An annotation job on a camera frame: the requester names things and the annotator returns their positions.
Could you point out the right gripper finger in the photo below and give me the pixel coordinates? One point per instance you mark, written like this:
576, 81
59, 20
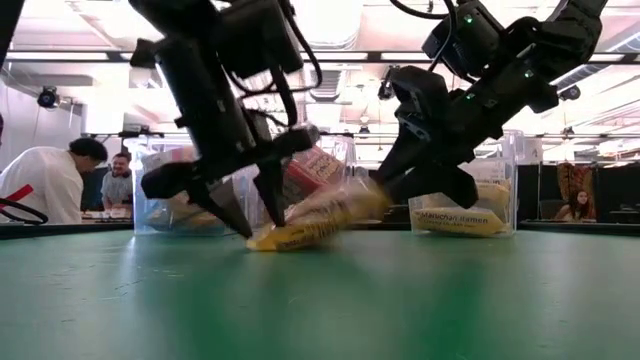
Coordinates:
440, 185
400, 160

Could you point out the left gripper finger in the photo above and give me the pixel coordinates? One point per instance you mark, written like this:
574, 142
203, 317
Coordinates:
272, 192
220, 207

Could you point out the yellow ramen noodle pack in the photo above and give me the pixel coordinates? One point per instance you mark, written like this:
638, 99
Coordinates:
320, 220
460, 221
495, 196

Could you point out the clear plastic bin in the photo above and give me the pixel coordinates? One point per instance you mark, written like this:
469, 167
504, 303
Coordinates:
510, 165
155, 200
340, 150

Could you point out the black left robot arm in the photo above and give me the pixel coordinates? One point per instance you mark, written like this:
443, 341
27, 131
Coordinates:
195, 85

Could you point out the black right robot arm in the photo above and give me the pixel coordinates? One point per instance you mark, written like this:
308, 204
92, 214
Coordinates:
560, 40

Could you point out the black ceiling spotlight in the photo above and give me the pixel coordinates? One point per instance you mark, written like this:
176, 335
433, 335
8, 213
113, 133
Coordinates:
385, 89
47, 96
570, 92

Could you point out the person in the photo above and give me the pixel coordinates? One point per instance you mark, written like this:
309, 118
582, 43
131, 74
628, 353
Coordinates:
45, 185
117, 185
577, 207

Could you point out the green table mat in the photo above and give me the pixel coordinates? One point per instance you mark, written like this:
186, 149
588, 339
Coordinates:
320, 300

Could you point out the orange patterned hanging cloth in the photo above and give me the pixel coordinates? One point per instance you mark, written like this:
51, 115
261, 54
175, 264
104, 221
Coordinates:
575, 180

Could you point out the black monitor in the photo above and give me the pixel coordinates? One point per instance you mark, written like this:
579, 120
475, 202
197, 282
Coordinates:
620, 192

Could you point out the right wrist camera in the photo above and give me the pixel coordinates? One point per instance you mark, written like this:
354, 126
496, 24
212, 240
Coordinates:
462, 37

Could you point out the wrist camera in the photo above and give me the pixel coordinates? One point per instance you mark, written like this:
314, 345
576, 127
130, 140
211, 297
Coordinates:
257, 35
462, 37

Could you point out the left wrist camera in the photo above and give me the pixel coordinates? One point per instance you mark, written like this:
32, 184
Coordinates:
257, 35

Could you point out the white ceiling air duct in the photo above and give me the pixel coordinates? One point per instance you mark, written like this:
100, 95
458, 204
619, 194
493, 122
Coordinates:
102, 117

